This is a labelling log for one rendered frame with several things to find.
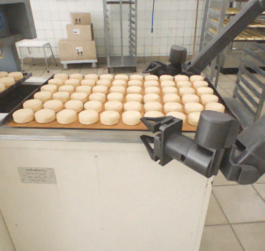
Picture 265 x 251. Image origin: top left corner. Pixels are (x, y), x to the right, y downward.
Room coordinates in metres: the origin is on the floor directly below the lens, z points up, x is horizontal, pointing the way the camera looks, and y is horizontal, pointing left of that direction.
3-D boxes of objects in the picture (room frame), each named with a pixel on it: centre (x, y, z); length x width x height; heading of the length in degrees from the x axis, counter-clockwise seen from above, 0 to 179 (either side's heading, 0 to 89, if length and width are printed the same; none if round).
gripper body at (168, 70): (0.95, -0.12, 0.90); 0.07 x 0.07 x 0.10; 42
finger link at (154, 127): (0.47, -0.05, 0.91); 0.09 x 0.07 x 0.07; 43
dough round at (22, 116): (0.54, 0.29, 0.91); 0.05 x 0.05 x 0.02
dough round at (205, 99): (0.65, -0.23, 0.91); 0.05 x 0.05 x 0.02
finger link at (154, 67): (0.90, -0.07, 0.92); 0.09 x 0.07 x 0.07; 132
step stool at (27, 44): (4.06, 1.64, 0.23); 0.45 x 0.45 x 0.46; 87
